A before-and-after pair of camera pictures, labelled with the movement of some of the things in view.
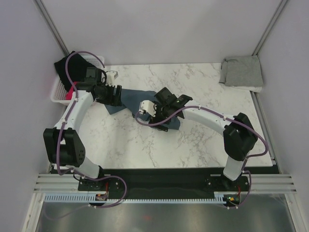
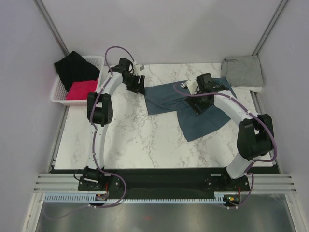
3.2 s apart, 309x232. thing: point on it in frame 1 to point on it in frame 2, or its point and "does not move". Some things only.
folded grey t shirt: x=241 y=71 does not move
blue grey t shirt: x=131 y=102 to x=171 y=97
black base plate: x=131 y=182 does not move
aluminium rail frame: x=259 y=183 does not move
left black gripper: x=112 y=100 to x=138 y=88
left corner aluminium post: x=45 y=14 does not move
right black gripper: x=156 y=119 to x=192 y=100
